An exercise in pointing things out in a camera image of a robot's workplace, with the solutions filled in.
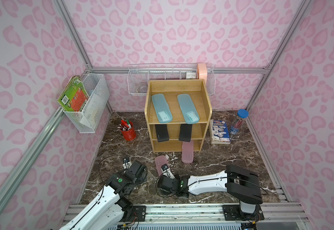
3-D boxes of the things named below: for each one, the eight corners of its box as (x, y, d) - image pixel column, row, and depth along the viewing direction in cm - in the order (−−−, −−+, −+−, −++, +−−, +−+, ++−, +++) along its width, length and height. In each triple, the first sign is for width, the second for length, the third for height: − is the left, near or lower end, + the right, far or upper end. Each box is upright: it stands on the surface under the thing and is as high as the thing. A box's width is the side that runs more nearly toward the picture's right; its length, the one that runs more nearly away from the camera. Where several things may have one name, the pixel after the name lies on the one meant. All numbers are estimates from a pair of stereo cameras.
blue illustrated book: (211, 144, 102) (212, 141, 99) (207, 122, 115) (207, 119, 112) (230, 143, 102) (232, 141, 99) (224, 122, 115) (225, 119, 112)
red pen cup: (123, 142, 104) (116, 130, 92) (126, 130, 111) (120, 117, 99) (134, 142, 103) (129, 130, 92) (136, 130, 111) (132, 117, 99)
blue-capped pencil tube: (228, 133, 108) (238, 114, 92) (230, 127, 112) (240, 107, 96) (236, 136, 106) (247, 117, 90) (238, 129, 110) (249, 110, 94)
